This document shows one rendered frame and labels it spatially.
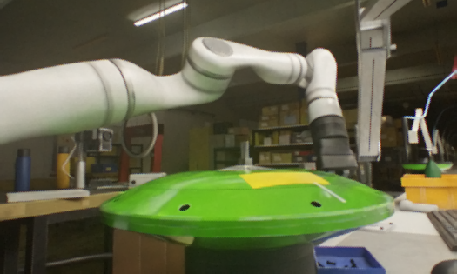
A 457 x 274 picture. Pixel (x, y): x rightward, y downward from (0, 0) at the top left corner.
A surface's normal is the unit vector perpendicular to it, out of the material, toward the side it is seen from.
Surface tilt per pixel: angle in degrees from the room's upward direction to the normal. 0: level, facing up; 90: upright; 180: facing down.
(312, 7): 90
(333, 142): 71
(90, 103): 107
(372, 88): 143
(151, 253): 90
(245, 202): 24
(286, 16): 90
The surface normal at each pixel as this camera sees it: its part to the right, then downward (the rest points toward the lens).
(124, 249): 0.54, -0.12
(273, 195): 0.04, -0.96
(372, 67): -0.15, 0.72
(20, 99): 0.70, -0.25
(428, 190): -0.47, -0.03
